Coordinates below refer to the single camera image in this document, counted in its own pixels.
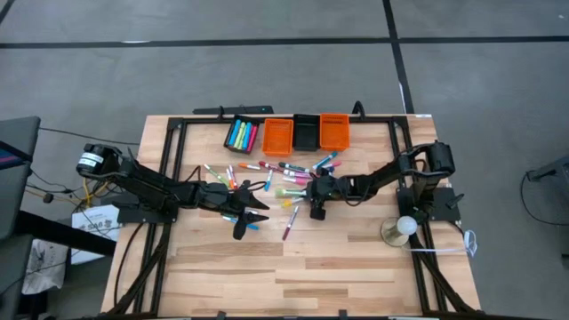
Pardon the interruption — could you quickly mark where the black floor cable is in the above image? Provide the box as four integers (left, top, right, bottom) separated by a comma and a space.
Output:
38, 126, 141, 147
519, 175, 569, 228

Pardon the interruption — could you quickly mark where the white printed paper sheet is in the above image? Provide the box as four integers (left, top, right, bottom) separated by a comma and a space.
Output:
70, 203, 122, 267

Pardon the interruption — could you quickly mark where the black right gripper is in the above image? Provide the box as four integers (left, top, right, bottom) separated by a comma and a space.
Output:
303, 174, 353, 222

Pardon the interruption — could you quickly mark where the black chair base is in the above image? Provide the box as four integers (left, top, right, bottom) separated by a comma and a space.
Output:
525, 154, 569, 184

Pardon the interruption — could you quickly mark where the green Expo marker lime cap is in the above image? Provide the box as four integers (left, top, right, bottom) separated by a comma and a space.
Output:
274, 188, 309, 199

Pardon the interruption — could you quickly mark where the pink highlighter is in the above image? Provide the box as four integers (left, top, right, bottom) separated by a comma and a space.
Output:
245, 124, 260, 154

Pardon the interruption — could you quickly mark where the white bulb brass lamp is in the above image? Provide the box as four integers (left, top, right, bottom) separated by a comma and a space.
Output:
380, 214, 420, 248

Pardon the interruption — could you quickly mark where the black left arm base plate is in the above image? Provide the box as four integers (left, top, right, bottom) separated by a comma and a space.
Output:
116, 195, 180, 224

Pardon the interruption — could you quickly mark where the lime green highlighter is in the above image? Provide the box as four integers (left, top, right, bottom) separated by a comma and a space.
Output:
234, 121, 247, 150

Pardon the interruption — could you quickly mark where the red capped white marker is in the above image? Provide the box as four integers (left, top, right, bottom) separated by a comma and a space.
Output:
258, 160, 285, 174

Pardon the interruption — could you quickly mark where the black power strip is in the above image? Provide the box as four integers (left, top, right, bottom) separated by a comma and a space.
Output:
192, 105, 276, 116

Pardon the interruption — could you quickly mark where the light blue capped white marker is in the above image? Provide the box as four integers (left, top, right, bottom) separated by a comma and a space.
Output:
221, 215, 260, 232

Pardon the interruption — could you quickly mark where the black beam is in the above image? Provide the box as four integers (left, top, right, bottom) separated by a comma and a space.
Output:
16, 210, 117, 258

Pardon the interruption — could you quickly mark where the orange plastic mesh basket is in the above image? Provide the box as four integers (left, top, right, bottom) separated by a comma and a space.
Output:
261, 117, 295, 157
319, 112, 351, 153

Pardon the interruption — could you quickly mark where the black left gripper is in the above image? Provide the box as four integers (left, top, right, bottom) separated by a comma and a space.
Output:
220, 179, 271, 241

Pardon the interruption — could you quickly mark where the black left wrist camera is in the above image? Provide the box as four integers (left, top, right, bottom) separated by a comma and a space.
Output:
199, 180, 228, 198

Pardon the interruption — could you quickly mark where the black plastic mesh basket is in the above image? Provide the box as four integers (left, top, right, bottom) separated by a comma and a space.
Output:
223, 115, 262, 155
292, 113, 322, 152

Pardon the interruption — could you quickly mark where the white lamp cable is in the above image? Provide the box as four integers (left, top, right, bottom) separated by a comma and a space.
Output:
406, 228, 479, 259

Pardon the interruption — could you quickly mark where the black aluminium table frame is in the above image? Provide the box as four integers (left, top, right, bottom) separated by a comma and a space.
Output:
100, 114, 484, 320

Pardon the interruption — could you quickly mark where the dark green capped marker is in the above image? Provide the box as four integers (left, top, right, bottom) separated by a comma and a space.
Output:
277, 161, 311, 174

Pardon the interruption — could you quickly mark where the purple capped Expo marker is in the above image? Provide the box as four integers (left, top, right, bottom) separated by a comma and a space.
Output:
282, 204, 301, 242

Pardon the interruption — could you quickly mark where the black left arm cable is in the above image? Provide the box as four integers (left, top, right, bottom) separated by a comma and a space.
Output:
184, 164, 210, 184

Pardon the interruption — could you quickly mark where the white crumpled cloth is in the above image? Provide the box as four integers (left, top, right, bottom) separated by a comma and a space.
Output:
20, 238, 68, 296

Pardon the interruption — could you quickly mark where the thin green marker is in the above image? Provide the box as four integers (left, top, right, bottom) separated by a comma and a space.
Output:
203, 163, 230, 188

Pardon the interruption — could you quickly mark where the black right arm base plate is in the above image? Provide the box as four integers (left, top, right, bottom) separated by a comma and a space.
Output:
395, 186, 463, 223

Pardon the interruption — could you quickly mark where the yellow cable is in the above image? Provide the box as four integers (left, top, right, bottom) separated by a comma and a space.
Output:
79, 182, 110, 209

